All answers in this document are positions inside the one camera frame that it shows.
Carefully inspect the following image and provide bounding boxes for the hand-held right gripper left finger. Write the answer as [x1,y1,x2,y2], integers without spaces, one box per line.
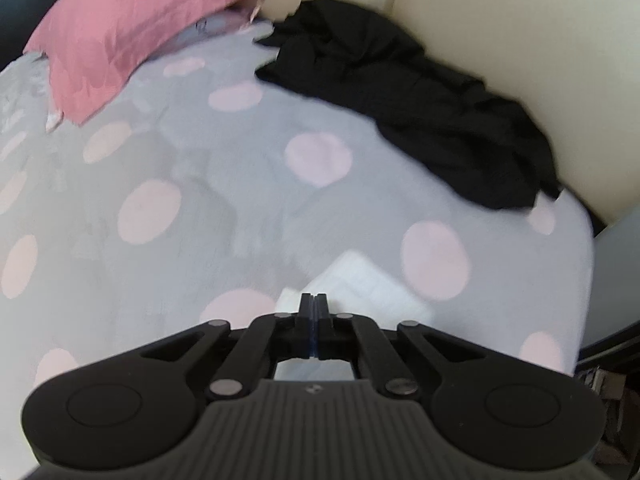
[141,292,316,402]

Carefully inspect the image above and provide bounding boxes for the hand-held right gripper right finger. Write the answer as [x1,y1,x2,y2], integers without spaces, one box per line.
[314,292,489,399]

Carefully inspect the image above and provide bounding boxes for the white muslin garment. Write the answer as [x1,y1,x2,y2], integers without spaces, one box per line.
[275,249,433,382]

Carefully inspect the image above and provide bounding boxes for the bed with polka dot sheet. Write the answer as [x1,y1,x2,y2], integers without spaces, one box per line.
[0,12,598,396]

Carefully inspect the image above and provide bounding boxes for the black garment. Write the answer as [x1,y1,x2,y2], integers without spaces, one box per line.
[254,0,563,211]

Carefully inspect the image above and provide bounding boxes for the lavender printed pillow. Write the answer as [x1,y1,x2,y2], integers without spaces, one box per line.
[167,2,275,53]

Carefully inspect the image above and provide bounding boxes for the cream padded headboard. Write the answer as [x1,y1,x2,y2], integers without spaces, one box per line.
[260,0,640,226]

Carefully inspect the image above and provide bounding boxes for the pink pillow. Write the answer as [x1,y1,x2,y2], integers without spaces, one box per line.
[22,0,268,126]

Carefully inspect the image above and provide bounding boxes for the black wardrobe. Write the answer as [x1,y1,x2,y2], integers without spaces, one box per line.
[0,0,76,71]

